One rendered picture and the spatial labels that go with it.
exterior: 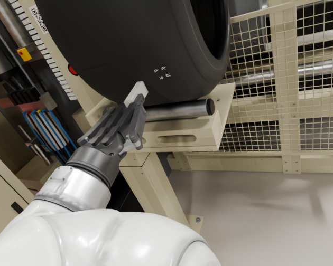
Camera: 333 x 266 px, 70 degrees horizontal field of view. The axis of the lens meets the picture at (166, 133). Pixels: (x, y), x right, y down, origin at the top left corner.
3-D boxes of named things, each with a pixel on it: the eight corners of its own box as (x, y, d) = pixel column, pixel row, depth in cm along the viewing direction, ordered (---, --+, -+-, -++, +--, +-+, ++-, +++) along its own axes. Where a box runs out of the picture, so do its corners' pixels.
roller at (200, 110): (110, 109, 79) (113, 122, 80) (101, 112, 75) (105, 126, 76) (213, 96, 63) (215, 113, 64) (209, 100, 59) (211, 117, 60)
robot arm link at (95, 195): (17, 196, 31) (46, 160, 35) (62, 227, 37) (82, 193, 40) (66, 201, 27) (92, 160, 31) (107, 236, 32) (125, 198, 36)
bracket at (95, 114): (99, 141, 77) (84, 115, 72) (147, 83, 105) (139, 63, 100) (107, 140, 75) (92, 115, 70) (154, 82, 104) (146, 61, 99)
